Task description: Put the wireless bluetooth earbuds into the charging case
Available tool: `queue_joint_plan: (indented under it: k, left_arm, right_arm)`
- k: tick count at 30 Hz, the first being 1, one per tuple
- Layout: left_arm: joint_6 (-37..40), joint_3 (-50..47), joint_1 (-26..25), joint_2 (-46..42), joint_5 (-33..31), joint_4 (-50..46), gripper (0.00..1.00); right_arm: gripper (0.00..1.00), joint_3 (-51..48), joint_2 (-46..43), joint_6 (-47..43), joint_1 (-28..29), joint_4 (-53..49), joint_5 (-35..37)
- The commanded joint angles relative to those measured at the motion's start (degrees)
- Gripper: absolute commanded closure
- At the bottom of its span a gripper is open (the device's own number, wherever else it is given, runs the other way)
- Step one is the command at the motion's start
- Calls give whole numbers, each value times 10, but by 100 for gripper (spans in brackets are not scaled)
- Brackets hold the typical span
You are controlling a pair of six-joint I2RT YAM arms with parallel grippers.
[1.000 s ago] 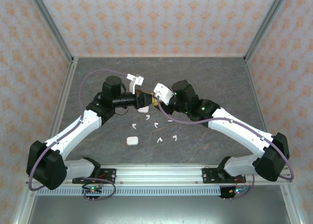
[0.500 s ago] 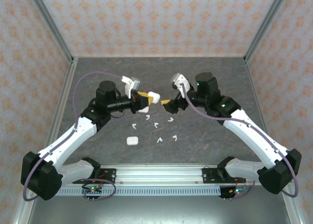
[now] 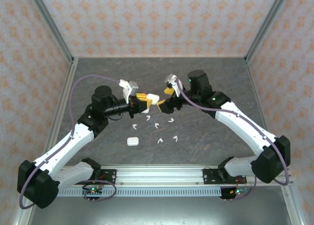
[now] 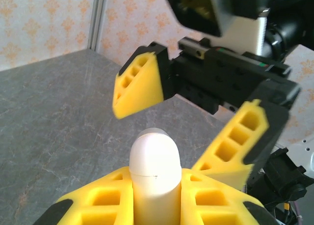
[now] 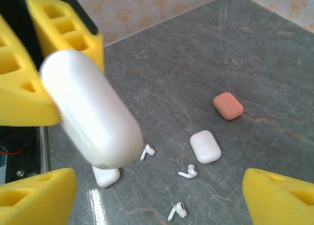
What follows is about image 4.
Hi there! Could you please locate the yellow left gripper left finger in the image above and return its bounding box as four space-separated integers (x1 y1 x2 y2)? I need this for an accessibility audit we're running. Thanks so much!
33 166 134 225

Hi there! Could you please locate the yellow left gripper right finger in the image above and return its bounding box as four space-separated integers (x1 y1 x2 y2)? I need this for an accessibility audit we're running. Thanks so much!
180 167 280 225

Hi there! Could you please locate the pale pink earbud charging case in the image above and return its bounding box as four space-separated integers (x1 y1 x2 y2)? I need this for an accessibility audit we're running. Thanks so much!
129 128 183 225

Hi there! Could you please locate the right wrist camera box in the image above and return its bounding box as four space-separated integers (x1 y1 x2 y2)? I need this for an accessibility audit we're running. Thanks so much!
161 0 270 56

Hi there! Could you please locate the aluminium frame post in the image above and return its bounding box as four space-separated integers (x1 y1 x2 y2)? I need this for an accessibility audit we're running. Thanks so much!
87 0 110 53

